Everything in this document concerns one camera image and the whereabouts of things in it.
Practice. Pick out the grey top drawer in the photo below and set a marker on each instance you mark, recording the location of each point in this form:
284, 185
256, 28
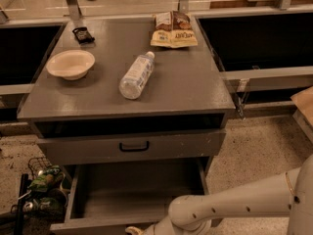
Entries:
132, 147

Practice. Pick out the grey drawer cabinet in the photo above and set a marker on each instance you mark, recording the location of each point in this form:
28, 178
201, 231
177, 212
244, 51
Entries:
184, 93

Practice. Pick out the white bowl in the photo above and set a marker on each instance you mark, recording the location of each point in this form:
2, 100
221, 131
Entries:
71, 64

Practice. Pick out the brown cardboard piece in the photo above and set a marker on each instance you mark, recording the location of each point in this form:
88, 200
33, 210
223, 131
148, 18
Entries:
304, 103

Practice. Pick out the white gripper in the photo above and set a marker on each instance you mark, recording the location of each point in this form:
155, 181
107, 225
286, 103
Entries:
151, 230

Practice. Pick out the grey drawer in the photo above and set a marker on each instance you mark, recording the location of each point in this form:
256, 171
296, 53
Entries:
132, 147
104, 199

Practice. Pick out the clear plastic water bottle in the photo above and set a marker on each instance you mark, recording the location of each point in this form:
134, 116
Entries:
132, 84

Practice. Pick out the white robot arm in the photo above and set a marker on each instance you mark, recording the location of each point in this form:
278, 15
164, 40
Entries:
288, 194

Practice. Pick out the small black snack packet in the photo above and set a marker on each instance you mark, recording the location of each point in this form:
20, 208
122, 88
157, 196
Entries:
82, 35

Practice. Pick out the brown yellow snack bag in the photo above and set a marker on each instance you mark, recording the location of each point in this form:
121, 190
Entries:
173, 30

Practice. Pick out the green chip bag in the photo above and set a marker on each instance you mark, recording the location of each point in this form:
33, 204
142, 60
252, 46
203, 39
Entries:
48, 179

